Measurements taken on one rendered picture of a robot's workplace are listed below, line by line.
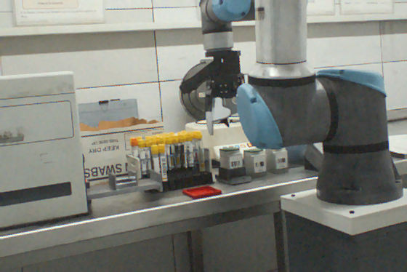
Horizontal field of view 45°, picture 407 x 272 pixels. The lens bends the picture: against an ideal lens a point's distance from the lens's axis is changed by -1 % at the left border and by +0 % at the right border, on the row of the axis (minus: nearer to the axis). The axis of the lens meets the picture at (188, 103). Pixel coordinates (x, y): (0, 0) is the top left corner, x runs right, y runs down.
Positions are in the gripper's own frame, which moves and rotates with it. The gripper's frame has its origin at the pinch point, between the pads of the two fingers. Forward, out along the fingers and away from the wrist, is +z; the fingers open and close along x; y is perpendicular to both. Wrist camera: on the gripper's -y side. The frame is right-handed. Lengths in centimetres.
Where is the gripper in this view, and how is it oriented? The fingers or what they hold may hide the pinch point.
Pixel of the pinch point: (217, 131)
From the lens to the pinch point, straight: 125.1
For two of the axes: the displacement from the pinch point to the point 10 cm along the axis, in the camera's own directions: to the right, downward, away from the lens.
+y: 9.3, -0.6, -3.5
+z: 0.9, 9.9, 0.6
